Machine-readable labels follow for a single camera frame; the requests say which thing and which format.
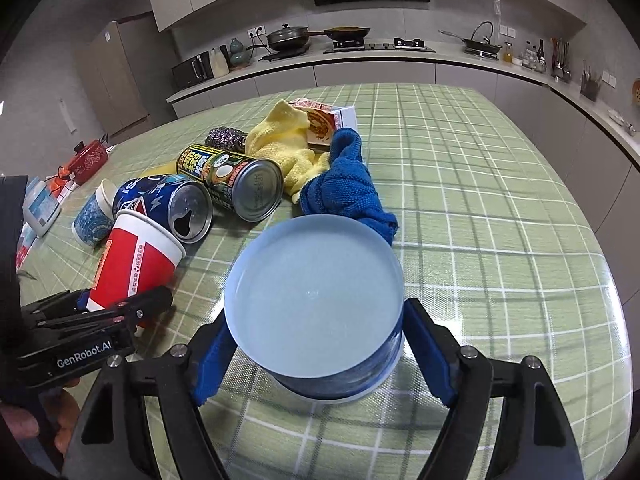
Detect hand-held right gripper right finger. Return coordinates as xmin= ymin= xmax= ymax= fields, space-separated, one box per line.
xmin=404 ymin=298 xmax=586 ymax=480

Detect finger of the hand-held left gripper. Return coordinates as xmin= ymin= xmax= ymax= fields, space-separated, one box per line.
xmin=45 ymin=286 xmax=174 ymax=331
xmin=20 ymin=289 xmax=84 ymax=329

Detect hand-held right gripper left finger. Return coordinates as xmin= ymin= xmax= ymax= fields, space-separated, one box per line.
xmin=62 ymin=310 xmax=238 ymax=480

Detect white cup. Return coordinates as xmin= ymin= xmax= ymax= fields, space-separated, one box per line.
xmin=86 ymin=209 xmax=187 ymax=328

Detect blue patterned paper cup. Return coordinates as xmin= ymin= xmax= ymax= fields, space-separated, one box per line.
xmin=71 ymin=178 xmax=120 ymax=248

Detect blue soda can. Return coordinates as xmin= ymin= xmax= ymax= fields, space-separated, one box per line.
xmin=112 ymin=174 xmax=214 ymax=244

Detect light blue round plastic container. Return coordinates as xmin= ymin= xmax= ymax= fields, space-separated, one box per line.
xmin=223 ymin=214 xmax=405 ymax=402

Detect green drink can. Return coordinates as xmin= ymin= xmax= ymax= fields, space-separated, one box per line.
xmin=176 ymin=143 xmax=285 ymax=223

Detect yellow cloth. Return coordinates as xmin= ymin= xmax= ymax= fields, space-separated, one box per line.
xmin=244 ymin=100 xmax=332 ymax=205

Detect person's left hand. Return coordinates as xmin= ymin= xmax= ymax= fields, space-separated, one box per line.
xmin=0 ymin=377 xmax=82 ymax=458

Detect white plastic bottle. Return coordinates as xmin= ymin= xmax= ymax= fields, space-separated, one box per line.
xmin=21 ymin=176 xmax=62 ymax=237

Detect red pot with lid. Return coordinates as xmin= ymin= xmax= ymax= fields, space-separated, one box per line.
xmin=64 ymin=140 xmax=110 ymax=186

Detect green checked tablecloth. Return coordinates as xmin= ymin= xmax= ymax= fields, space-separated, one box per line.
xmin=17 ymin=82 xmax=633 ymax=480

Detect steel wool scrubber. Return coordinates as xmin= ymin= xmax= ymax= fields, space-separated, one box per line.
xmin=204 ymin=128 xmax=249 ymax=152

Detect blue cloth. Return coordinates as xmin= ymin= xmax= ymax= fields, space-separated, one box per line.
xmin=299 ymin=128 xmax=399 ymax=247

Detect brown refrigerator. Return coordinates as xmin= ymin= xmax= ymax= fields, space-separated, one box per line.
xmin=75 ymin=20 xmax=153 ymax=138

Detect black microwave oven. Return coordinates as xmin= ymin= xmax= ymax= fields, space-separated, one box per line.
xmin=171 ymin=52 xmax=217 ymax=90

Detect crumpled white wrapper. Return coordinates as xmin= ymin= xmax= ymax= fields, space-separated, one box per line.
xmin=289 ymin=98 xmax=358 ymax=153

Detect kitchen counter with cabinets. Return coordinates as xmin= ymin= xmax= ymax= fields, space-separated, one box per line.
xmin=166 ymin=42 xmax=640 ymax=201

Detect black induction cooker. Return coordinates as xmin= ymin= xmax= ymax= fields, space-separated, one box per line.
xmin=257 ymin=45 xmax=312 ymax=62

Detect black pan with glass lid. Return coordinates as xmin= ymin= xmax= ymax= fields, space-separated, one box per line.
xmin=265 ymin=23 xmax=326 ymax=52

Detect dark knife block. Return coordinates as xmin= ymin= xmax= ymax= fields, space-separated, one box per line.
xmin=580 ymin=60 xmax=601 ymax=102

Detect black gas stove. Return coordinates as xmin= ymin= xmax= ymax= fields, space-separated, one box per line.
xmin=322 ymin=38 xmax=437 ymax=55

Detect set of condiment jars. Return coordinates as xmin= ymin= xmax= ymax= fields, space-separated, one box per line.
xmin=517 ymin=39 xmax=548 ymax=72

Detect metal utensil holder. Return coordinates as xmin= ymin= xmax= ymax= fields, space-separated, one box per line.
xmin=550 ymin=37 xmax=573 ymax=82

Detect black wok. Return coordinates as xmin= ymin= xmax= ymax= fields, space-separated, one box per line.
xmin=324 ymin=26 xmax=372 ymax=42

